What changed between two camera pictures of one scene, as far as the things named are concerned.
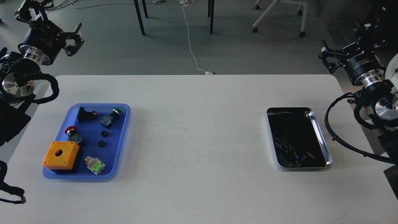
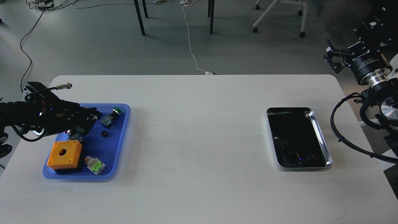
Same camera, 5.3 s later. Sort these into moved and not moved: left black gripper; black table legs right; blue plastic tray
Moved: left black gripper
Not moved: black table legs right; blue plastic tray
